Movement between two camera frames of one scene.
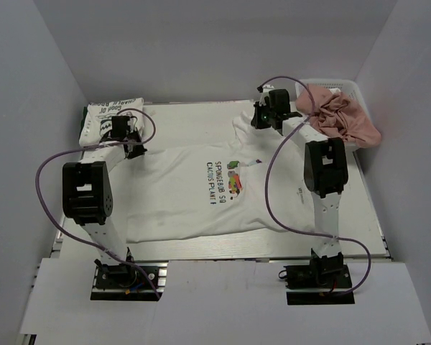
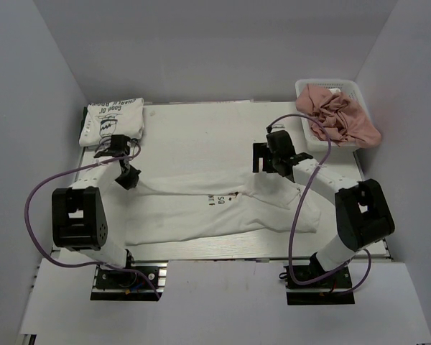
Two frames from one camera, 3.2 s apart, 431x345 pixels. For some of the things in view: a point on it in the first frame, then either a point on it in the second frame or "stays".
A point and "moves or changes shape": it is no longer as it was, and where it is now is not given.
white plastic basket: x=343 y=85 stays
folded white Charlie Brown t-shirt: x=98 y=118 stays
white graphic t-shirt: x=214 y=187 moves or changes shape
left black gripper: x=140 y=151 to x=131 y=182
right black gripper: x=256 y=121 to x=261 y=150
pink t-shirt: x=335 y=113 stays
